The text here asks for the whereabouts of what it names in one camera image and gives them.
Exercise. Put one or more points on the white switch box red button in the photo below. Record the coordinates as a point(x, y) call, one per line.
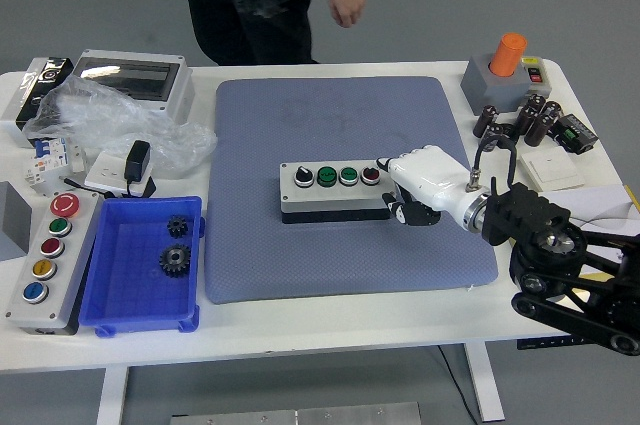
point(534, 72)

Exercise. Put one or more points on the clear plastic bag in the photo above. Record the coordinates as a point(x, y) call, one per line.
point(100, 115)

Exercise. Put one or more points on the white paper booklet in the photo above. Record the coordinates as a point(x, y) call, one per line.
point(600, 205)

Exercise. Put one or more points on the black module green terminals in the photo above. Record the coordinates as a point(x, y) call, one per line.
point(575, 134)

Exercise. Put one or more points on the white box with black panel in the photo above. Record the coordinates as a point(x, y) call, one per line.
point(17, 95)

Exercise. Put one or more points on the white wall socket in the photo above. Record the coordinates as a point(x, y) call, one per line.
point(105, 172)

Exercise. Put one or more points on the blue plastic bin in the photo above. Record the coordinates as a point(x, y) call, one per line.
point(130, 295)

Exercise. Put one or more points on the white blue circuit breaker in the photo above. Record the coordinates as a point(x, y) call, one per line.
point(50, 160)

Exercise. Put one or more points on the grey five-button control box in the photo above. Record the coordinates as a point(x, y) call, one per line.
point(70, 265)

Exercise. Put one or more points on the person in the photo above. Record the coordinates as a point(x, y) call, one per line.
point(250, 5)

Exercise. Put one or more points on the orange cylinder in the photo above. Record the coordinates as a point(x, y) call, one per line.
point(507, 55)

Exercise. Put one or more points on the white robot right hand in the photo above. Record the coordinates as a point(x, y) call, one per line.
point(430, 175)

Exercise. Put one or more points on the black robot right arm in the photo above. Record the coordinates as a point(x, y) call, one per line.
point(540, 225)

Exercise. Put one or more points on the black cylindrical capacitor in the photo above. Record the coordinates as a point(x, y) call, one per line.
point(495, 133)
point(551, 110)
point(525, 119)
point(486, 121)
point(537, 129)
point(535, 101)

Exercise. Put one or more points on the grey distribution box clear lid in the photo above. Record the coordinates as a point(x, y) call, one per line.
point(130, 77)

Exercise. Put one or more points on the grey square block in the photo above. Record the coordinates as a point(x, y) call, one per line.
point(480, 85)

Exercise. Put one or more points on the blue-grey padded mat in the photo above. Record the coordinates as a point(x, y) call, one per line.
point(260, 255)

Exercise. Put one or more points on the large black gear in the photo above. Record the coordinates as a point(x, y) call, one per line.
point(169, 265)

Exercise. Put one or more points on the small black gear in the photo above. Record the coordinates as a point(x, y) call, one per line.
point(177, 227)

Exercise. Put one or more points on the grey metal box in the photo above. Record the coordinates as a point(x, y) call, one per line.
point(12, 220)

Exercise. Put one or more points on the black table control panel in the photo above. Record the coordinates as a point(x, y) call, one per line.
point(540, 344)

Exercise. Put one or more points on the grey four-button control box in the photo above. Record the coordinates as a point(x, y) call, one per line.
point(330, 195)

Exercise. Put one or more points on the black power adapter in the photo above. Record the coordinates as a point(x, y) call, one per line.
point(137, 160)

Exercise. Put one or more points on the small black holder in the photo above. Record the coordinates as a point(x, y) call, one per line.
point(510, 132)

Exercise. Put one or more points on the white wall switch plate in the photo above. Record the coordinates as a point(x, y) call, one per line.
point(550, 170)

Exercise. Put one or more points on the white table leg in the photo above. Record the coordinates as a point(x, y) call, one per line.
point(485, 385)
point(112, 395)

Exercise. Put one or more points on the person's left hand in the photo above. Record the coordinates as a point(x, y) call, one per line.
point(347, 5)

